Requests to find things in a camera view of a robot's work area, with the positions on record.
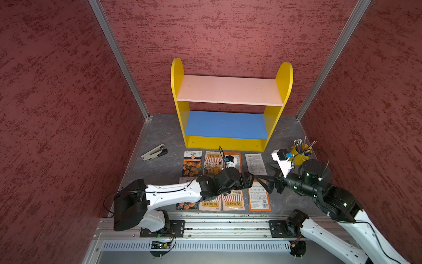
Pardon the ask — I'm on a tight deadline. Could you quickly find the white seed bag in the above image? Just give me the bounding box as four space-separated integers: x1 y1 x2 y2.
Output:
245 154 267 176

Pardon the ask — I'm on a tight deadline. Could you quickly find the orange bordered seed bag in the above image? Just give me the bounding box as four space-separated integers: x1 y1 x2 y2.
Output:
224 152 242 173
248 180 271 212

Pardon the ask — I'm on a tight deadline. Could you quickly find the marigold seed bag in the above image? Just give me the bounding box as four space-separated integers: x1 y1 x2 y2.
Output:
176 177 200 211
182 151 202 177

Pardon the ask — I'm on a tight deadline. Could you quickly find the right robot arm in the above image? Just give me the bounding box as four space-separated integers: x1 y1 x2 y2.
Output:
253 159 407 264

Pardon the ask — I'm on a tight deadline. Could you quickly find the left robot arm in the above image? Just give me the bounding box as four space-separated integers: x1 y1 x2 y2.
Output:
113 167 254 232

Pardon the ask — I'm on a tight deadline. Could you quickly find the yellow wooden shelf unit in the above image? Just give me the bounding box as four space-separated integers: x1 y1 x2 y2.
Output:
170 58 293 152

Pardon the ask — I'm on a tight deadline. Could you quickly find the yellow pen holder cup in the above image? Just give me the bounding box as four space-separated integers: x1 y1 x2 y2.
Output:
291 137 317 166

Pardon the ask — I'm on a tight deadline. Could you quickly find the white grey stapler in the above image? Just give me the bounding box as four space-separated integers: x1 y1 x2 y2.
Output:
141 144 168 161

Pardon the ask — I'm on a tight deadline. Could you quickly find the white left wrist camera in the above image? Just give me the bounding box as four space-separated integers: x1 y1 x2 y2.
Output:
224 155 238 168

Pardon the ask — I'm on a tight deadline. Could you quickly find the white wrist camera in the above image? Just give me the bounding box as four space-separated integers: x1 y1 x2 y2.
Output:
224 155 238 168
271 148 294 178

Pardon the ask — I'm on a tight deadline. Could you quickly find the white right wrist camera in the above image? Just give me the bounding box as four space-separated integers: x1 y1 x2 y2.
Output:
271 148 294 178

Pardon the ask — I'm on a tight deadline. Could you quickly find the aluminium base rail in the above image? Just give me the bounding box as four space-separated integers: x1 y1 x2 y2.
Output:
82 211 375 264

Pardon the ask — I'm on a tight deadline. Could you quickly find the aluminium corner post right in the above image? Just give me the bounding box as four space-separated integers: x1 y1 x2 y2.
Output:
296 0 371 122

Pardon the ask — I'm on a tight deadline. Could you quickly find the aluminium corner post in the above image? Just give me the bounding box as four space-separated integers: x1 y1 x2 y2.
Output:
296 0 371 122
89 0 150 122

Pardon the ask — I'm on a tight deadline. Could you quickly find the aluminium corner post left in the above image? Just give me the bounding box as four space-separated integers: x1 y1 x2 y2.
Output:
89 0 150 122

